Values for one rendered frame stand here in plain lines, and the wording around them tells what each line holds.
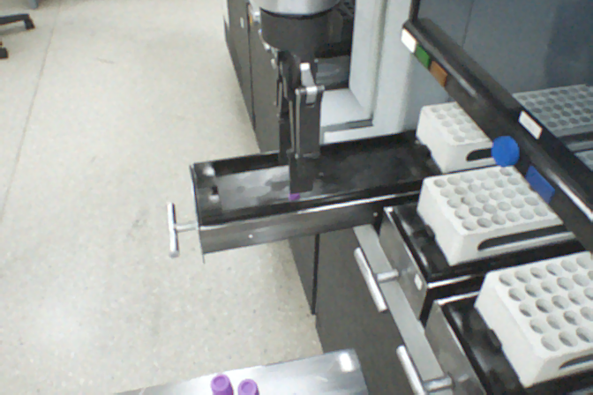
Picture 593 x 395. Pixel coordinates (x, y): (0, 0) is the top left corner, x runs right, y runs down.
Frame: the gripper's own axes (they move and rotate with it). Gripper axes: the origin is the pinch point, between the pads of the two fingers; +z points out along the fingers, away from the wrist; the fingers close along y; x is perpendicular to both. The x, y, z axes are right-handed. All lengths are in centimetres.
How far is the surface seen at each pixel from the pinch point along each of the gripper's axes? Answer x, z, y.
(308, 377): 5.1, 6.0, -25.6
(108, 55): 51, 88, 215
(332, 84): -17.5, 13.9, 38.4
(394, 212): -11.8, 6.4, -6.2
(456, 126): -24.6, 1.5, 3.3
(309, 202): -1.6, 6.9, -1.4
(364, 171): -11.4, 7.7, 3.8
